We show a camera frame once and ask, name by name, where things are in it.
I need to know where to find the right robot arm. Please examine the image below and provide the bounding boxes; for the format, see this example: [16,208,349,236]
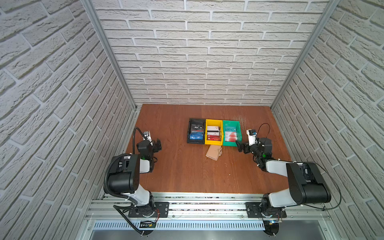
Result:
[236,138,332,218]

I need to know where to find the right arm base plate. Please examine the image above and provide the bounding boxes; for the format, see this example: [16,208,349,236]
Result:
[245,202,287,219]

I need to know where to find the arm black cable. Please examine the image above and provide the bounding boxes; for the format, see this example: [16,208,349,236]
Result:
[132,127,146,155]
[257,122,271,139]

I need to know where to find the cards in green bin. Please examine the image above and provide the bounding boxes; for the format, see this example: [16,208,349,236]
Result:
[224,126,238,143]

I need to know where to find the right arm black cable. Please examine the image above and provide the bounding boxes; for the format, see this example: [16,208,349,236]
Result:
[257,122,271,139]

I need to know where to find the tan leather card holder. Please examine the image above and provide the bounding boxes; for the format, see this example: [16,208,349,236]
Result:
[206,145,222,161]

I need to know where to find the yellow storage bin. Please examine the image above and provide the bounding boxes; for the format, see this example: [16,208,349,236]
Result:
[205,119,224,146]

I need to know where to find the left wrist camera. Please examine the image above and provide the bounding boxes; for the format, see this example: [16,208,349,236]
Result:
[143,131,152,142]

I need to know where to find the cards in yellow bin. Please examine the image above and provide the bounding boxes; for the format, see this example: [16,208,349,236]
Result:
[207,126,221,142]

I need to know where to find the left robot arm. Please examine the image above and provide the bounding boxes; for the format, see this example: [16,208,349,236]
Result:
[103,140,162,218]

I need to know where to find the aluminium mounting rail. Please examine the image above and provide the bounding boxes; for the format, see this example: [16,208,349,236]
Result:
[85,191,331,221]

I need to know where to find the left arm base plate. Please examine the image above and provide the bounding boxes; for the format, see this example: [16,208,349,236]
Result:
[128,202,170,218]

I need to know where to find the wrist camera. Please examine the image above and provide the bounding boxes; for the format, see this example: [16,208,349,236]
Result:
[143,131,152,142]
[246,129,258,146]

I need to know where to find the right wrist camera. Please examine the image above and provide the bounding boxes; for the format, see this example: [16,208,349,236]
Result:
[246,129,258,146]

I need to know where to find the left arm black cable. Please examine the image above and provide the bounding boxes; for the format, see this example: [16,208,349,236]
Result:
[132,127,146,155]

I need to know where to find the black storage bin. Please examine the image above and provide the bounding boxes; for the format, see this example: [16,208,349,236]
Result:
[187,118,206,145]

